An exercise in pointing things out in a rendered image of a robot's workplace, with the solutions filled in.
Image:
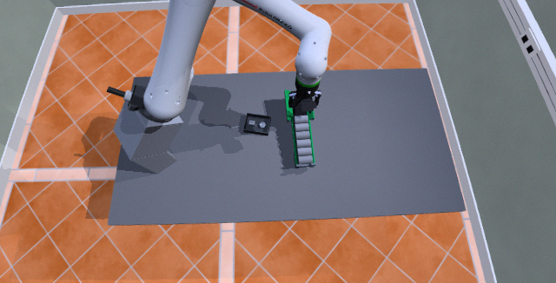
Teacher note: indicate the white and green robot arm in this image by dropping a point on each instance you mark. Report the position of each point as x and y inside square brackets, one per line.
[165, 95]

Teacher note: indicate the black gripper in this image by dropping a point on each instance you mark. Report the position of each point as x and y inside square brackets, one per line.
[299, 97]

